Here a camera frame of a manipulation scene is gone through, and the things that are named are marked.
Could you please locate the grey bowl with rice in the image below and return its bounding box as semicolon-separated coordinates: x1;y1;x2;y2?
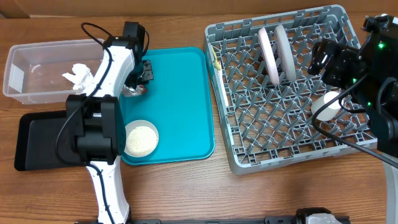
124;120;159;158

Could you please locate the white plate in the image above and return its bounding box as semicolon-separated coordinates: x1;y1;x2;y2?
257;27;280;85

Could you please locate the yellow plastic spoon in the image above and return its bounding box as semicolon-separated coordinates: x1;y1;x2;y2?
211;47;221;71

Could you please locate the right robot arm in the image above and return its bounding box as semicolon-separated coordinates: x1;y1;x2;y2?
308;14;397;223

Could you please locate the black plastic tray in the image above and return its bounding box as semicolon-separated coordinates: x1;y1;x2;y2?
14;110;82;171

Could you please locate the grey deep plate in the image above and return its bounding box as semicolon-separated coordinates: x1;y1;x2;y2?
274;24;297;82

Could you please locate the clear plastic bin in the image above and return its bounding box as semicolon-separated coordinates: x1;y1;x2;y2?
2;39;103;105

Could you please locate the grey dishwasher rack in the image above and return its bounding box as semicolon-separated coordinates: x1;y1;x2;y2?
205;5;359;175

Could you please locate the white plastic fork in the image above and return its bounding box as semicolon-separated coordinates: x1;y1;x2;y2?
218;69;229;107

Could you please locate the white plastic cup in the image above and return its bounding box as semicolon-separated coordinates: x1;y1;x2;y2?
311;91;341;121

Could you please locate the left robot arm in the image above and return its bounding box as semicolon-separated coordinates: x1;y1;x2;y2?
60;25;154;223

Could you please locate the foil wrapper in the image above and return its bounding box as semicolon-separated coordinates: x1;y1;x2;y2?
122;85;147;97

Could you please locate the teal serving tray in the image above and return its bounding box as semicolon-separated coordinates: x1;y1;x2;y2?
120;47;215;165

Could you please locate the white napkin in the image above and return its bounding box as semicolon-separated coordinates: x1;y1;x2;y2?
62;63;94;90

